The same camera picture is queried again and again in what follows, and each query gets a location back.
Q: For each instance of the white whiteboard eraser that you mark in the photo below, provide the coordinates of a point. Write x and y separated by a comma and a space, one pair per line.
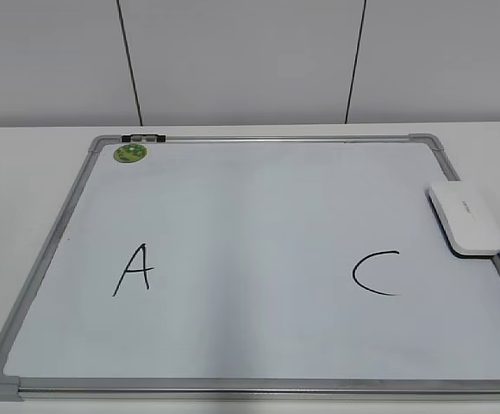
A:
465, 218

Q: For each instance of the grey framed whiteboard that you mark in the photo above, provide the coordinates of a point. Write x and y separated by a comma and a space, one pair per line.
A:
255, 267

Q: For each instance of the green round magnet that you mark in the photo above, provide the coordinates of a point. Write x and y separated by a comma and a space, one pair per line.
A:
130, 153

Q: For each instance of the black silver frame clip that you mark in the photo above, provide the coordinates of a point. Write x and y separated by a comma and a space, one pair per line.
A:
143, 138

